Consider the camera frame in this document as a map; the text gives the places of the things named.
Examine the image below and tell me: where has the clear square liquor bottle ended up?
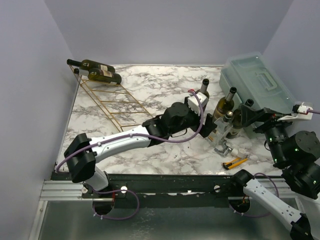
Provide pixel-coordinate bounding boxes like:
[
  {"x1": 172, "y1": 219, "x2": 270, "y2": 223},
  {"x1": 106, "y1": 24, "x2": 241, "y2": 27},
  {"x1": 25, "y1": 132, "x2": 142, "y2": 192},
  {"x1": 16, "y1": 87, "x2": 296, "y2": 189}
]
[{"x1": 208, "y1": 111, "x2": 234, "y2": 148}]

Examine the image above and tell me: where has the dark wine bottle right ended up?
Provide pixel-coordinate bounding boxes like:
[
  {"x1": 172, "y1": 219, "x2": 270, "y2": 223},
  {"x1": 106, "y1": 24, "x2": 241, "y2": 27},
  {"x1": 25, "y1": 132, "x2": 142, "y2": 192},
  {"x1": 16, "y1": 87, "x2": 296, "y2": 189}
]
[{"x1": 226, "y1": 105, "x2": 242, "y2": 139}]

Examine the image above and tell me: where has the aluminium extrusion rail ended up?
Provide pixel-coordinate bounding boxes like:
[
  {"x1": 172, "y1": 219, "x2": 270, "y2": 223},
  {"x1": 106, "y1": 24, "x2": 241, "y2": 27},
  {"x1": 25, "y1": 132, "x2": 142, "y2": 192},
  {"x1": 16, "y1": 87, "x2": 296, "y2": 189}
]
[{"x1": 39, "y1": 180, "x2": 83, "y2": 201}]

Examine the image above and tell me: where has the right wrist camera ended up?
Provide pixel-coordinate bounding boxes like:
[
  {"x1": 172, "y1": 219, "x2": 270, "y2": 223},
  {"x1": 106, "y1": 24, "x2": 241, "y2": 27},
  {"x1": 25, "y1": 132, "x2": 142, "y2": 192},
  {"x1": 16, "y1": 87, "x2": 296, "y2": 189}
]
[{"x1": 277, "y1": 102, "x2": 313, "y2": 123}]

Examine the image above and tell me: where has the translucent plastic storage box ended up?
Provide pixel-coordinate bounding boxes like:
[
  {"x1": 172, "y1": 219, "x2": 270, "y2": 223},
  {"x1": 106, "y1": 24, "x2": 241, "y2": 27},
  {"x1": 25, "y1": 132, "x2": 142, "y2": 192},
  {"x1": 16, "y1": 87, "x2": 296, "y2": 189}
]
[{"x1": 219, "y1": 52, "x2": 296, "y2": 114}]

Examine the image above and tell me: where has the green wine bottle back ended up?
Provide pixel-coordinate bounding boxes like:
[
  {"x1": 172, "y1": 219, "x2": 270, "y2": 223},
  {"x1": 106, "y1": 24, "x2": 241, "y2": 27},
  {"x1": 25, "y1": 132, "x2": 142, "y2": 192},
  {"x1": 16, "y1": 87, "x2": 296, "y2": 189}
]
[{"x1": 196, "y1": 78, "x2": 210, "y2": 111}]

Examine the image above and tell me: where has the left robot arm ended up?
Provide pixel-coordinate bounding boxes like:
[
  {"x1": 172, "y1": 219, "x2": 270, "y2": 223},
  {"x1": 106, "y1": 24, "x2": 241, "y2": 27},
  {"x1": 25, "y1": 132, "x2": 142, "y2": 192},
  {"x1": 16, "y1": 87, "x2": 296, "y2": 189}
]
[{"x1": 64, "y1": 93, "x2": 214, "y2": 191}]

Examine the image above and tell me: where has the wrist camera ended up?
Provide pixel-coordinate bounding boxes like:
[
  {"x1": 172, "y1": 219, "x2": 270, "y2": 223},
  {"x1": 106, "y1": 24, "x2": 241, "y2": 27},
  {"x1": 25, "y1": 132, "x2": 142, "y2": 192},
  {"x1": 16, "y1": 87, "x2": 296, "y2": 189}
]
[
  {"x1": 277, "y1": 102, "x2": 313, "y2": 123},
  {"x1": 187, "y1": 92, "x2": 209, "y2": 116}
]

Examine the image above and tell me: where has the yellow utility knife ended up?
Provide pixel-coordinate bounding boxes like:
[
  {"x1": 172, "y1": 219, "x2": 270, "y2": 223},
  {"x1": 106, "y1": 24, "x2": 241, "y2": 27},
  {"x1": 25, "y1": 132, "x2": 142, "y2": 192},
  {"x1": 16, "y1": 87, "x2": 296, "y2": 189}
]
[{"x1": 222, "y1": 156, "x2": 248, "y2": 170}]

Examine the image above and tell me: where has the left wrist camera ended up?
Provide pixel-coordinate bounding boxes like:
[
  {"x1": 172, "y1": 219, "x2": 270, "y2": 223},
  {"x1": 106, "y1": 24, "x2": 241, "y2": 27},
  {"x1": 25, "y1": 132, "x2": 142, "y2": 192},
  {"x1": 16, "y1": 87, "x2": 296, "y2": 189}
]
[{"x1": 187, "y1": 92, "x2": 209, "y2": 116}]

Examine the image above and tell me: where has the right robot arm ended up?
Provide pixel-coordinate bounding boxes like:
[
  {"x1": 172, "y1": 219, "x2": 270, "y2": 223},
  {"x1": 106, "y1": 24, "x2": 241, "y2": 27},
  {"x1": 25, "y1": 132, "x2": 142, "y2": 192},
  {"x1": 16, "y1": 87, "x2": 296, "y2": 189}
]
[{"x1": 230, "y1": 102, "x2": 320, "y2": 240}]

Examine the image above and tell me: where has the wine bottle cream label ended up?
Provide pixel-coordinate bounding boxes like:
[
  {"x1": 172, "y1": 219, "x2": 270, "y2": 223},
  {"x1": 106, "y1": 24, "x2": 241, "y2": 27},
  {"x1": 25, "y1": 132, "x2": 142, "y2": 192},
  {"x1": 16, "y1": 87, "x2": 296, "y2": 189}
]
[{"x1": 212, "y1": 86, "x2": 238, "y2": 123}]

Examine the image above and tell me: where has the green wine bottle front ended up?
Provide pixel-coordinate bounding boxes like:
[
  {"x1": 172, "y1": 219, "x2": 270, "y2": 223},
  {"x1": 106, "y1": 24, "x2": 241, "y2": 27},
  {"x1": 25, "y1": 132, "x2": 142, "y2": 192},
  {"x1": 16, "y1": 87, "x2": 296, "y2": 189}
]
[{"x1": 73, "y1": 68, "x2": 122, "y2": 85}]

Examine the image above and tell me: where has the gold wire wine rack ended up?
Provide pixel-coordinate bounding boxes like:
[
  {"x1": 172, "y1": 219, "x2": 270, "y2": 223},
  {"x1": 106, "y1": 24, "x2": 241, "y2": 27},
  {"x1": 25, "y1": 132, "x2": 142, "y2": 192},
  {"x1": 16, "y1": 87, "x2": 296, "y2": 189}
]
[{"x1": 70, "y1": 66, "x2": 152, "y2": 132}]

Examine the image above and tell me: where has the white plastic pipe fitting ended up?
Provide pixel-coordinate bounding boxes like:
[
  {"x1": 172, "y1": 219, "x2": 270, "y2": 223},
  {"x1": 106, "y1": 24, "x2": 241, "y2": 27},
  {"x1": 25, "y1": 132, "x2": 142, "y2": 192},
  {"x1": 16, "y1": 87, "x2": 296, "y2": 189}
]
[{"x1": 230, "y1": 148, "x2": 247, "y2": 158}]

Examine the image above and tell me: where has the green wine bottle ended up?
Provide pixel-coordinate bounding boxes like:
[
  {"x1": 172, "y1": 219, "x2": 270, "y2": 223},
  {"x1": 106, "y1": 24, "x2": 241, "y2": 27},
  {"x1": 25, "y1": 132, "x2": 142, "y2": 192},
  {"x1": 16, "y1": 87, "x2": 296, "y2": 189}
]
[
  {"x1": 73, "y1": 68, "x2": 122, "y2": 85},
  {"x1": 196, "y1": 78, "x2": 210, "y2": 111},
  {"x1": 66, "y1": 59, "x2": 116, "y2": 73}
]

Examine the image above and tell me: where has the chrome faucet handle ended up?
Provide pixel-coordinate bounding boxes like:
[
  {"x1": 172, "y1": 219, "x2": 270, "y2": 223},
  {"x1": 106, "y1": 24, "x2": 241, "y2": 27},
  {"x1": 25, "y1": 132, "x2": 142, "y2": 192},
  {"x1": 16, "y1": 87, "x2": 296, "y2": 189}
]
[{"x1": 214, "y1": 140, "x2": 233, "y2": 157}]

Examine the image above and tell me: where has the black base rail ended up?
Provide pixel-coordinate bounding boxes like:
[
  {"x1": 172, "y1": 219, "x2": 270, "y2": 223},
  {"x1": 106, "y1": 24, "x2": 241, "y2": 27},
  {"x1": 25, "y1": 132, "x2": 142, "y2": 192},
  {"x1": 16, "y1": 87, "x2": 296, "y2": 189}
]
[{"x1": 49, "y1": 172, "x2": 288, "y2": 208}]

